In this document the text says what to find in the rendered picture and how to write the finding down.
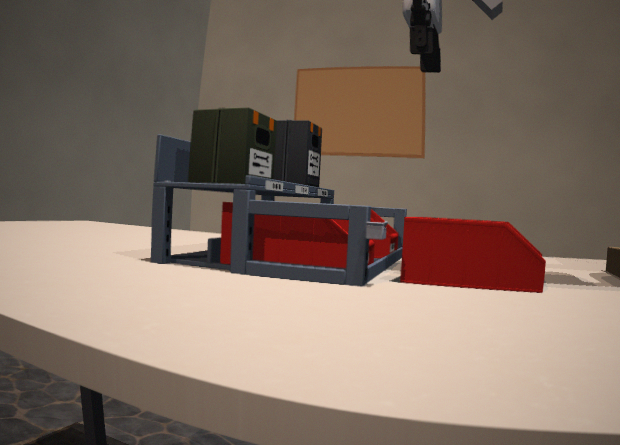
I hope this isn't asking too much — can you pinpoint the red bin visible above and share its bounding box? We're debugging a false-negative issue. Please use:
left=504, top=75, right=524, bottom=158
left=220, top=202, right=349, bottom=268
left=371, top=209, right=399, bottom=259
left=400, top=217, right=546, bottom=293

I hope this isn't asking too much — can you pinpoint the dark grey metal shelf rack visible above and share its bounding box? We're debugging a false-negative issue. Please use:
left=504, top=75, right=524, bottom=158
left=151, top=134, right=407, bottom=286

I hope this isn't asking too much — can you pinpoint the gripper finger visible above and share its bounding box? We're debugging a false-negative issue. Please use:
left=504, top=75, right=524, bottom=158
left=420, top=26, right=441, bottom=73
left=410, top=0, right=433, bottom=54

